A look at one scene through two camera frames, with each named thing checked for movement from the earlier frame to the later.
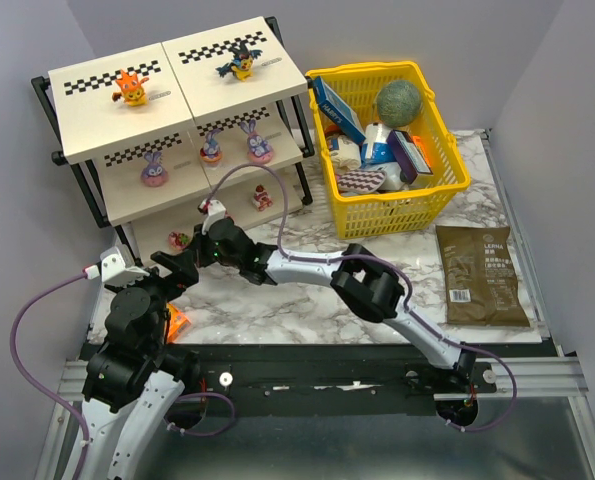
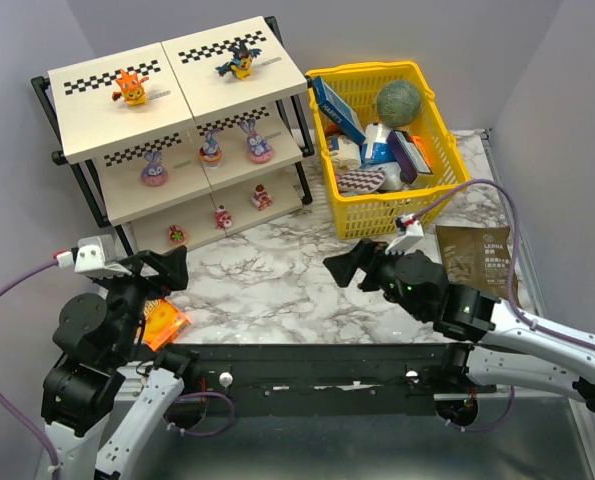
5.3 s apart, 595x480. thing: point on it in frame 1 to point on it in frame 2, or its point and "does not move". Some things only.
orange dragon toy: x=131 y=89 does not move
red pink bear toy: x=261 y=198 does not move
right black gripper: x=190 y=251 to x=373 y=267
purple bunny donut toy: x=259 y=151 does not move
